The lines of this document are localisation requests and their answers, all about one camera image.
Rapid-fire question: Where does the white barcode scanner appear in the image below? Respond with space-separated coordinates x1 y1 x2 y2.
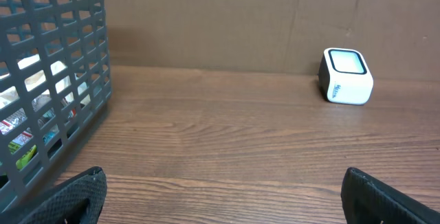
318 47 373 105

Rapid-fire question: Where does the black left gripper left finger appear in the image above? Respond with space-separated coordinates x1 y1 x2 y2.
1 166 107 224

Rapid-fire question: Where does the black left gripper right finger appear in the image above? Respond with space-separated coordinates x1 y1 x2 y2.
341 167 439 224

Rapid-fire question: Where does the dark grey plastic basket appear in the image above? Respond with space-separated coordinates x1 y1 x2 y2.
1 0 112 210

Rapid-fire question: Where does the mint wet wipes pack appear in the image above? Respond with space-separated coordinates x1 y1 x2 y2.
38 109 59 144

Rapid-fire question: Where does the green red snack bag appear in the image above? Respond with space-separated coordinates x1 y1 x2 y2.
1 108 63 170

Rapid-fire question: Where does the beige tissue pack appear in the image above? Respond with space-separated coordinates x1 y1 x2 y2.
1 54 91 108

